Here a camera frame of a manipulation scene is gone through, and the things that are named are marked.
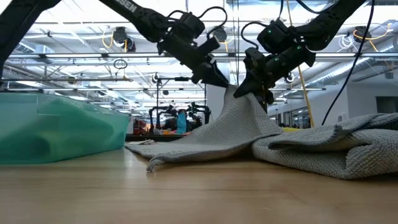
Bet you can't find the black background rig frame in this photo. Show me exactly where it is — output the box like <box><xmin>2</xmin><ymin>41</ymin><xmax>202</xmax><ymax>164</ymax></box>
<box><xmin>155</xmin><ymin>77</ymin><xmax>207</xmax><ymax>128</ymax></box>

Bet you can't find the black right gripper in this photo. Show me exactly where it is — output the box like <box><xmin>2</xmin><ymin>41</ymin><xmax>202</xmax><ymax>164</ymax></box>
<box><xmin>233</xmin><ymin>45</ymin><xmax>317</xmax><ymax>113</ymax></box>

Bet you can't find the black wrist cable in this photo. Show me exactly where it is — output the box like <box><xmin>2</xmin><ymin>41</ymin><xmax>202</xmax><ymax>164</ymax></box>
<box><xmin>167</xmin><ymin>6</ymin><xmax>228</xmax><ymax>40</ymax></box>
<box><xmin>241</xmin><ymin>0</ymin><xmax>340</xmax><ymax>50</ymax></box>

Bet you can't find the dark wall panel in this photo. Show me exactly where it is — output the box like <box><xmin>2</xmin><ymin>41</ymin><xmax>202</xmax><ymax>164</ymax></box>
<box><xmin>376</xmin><ymin>96</ymin><xmax>398</xmax><ymax>113</ymax></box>

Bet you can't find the black hanging cable loop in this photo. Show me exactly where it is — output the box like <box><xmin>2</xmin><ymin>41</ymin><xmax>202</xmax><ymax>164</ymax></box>
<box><xmin>113</xmin><ymin>58</ymin><xmax>128</xmax><ymax>71</ymax></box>

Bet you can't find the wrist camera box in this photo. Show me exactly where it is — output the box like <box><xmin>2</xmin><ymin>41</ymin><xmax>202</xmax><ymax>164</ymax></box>
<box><xmin>198</xmin><ymin>36</ymin><xmax>221</xmax><ymax>55</ymax></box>
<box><xmin>243</xmin><ymin>47</ymin><xmax>267</xmax><ymax>72</ymax></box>

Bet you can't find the red equipment box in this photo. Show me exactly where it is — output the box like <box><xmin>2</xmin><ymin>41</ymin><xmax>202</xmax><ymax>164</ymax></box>
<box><xmin>133</xmin><ymin>119</ymin><xmax>147</xmax><ymax>135</ymax></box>

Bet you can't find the small teal cloth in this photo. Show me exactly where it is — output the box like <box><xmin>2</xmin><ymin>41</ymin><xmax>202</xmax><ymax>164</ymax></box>
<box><xmin>176</xmin><ymin>109</ymin><xmax>188</xmax><ymax>134</ymax></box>

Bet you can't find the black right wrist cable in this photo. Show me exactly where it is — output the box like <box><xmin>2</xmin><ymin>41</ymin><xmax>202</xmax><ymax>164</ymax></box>
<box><xmin>241</xmin><ymin>0</ymin><xmax>340</xmax><ymax>50</ymax></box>

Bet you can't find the long ceiling light bar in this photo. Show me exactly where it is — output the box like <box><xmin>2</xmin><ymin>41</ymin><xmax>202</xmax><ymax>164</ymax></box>
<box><xmin>0</xmin><ymin>52</ymin><xmax>398</xmax><ymax>60</ymax></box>

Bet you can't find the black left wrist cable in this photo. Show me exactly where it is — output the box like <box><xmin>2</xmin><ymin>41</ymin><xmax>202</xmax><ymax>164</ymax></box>
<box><xmin>167</xmin><ymin>6</ymin><xmax>228</xmax><ymax>40</ymax></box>

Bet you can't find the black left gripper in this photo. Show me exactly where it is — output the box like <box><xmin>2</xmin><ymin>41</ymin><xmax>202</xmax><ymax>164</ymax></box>
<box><xmin>157</xmin><ymin>33</ymin><xmax>230</xmax><ymax>88</ymax></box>

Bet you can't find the thin black hanging cable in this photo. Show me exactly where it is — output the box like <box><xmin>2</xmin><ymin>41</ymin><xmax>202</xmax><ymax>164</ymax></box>
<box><xmin>231</xmin><ymin>0</ymin><xmax>241</xmax><ymax>86</ymax></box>

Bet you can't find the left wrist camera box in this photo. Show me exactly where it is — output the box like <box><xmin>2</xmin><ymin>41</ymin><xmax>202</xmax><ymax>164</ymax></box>
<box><xmin>198</xmin><ymin>36</ymin><xmax>221</xmax><ymax>55</ymax></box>

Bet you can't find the white pillar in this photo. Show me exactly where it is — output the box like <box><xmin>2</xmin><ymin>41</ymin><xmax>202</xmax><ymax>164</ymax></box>
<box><xmin>205</xmin><ymin>63</ymin><xmax>231</xmax><ymax>121</ymax></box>

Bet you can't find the grey waffle microfiber towel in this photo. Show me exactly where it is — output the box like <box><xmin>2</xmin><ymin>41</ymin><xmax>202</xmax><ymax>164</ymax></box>
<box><xmin>124</xmin><ymin>84</ymin><xmax>284</xmax><ymax>172</ymax></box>

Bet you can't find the black ceiling cable reel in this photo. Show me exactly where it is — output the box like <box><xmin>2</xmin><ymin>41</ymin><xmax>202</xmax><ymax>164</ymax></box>
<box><xmin>352</xmin><ymin>26</ymin><xmax>390</xmax><ymax>43</ymax></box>
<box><xmin>213</xmin><ymin>26</ymin><xmax>234</xmax><ymax>53</ymax></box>
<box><xmin>102</xmin><ymin>26</ymin><xmax>137</xmax><ymax>54</ymax></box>

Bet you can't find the silver air duct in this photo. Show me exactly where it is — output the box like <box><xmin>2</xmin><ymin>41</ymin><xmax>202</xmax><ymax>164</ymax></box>
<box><xmin>14</xmin><ymin>42</ymin><xmax>37</xmax><ymax>54</ymax></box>
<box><xmin>312</xmin><ymin>37</ymin><xmax>398</xmax><ymax>88</ymax></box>

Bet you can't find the smooth grey microfiber towel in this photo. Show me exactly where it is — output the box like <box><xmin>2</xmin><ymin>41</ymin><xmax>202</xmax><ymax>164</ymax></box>
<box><xmin>251</xmin><ymin>112</ymin><xmax>398</xmax><ymax>180</ymax></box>

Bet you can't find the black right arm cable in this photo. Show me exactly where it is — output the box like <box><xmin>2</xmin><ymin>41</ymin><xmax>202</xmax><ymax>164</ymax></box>
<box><xmin>322</xmin><ymin>0</ymin><xmax>376</xmax><ymax>126</ymax></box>

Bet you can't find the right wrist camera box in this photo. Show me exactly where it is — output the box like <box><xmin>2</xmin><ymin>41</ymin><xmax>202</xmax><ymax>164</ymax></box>
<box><xmin>243</xmin><ymin>47</ymin><xmax>267</xmax><ymax>72</ymax></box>

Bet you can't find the teal translucent plastic bin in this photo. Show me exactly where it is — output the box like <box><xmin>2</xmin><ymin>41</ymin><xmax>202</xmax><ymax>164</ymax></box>
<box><xmin>0</xmin><ymin>92</ymin><xmax>131</xmax><ymax>165</ymax></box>

